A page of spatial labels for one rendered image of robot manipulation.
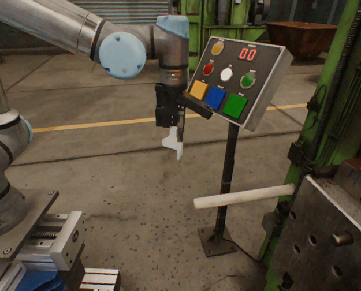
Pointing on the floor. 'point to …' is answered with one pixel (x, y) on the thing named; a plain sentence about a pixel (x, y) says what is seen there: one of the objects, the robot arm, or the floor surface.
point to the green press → (220, 22)
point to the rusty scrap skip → (301, 37)
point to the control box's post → (227, 172)
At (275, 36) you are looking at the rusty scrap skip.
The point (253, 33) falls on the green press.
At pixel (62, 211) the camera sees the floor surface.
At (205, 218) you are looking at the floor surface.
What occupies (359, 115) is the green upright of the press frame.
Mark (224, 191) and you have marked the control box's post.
